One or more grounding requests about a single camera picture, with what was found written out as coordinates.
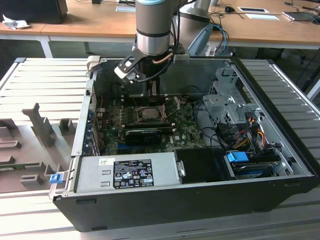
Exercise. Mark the silver green CPU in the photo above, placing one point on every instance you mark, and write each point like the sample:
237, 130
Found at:
149, 113

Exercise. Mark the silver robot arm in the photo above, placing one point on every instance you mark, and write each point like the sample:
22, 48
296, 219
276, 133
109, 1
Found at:
152, 30

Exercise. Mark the black RAM slot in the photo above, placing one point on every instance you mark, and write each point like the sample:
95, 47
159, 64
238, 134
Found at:
137, 101
137, 96
167, 129
167, 125

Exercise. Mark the CPU socket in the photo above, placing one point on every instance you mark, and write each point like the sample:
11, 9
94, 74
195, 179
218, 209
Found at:
139, 112

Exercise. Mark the blue expansion slot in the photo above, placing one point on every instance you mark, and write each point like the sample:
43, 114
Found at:
121, 148

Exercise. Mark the pale blue teach pendant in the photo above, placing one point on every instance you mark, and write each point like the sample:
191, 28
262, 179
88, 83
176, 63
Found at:
200, 40

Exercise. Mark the white plastic case latch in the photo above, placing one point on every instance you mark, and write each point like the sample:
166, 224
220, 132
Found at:
92, 63

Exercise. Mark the green motherboard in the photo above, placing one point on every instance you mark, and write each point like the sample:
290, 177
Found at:
185, 130

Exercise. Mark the wooden desk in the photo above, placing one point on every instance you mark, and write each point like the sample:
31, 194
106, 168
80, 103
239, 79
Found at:
87, 22
262, 32

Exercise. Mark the silver drive cage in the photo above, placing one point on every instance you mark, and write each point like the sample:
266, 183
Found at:
225, 105

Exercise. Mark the black mouse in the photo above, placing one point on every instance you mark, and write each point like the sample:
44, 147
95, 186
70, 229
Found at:
228, 9

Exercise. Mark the silver power supply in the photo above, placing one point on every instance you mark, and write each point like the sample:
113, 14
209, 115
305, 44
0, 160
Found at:
92, 167

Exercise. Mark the hard disk in blue carrier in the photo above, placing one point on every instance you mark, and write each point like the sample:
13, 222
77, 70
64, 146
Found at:
236, 158

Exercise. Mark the black box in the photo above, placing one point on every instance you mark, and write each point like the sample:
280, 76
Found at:
32, 10

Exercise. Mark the black silver PC case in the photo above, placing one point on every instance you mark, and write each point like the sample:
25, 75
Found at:
150, 207

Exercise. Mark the crumpled silver foil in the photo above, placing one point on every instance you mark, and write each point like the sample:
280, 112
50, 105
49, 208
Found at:
15, 23

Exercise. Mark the grey parts rack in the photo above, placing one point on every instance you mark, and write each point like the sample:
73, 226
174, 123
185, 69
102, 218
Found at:
25, 140

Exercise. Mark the blue plastic latch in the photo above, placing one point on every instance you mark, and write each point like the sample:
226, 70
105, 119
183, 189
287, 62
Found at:
55, 178

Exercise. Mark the green RAM stick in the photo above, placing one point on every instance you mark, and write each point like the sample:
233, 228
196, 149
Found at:
20, 166

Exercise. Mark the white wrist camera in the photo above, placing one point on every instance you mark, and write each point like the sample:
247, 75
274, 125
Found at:
123, 71

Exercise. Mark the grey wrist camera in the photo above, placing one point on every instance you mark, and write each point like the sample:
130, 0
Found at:
181, 58

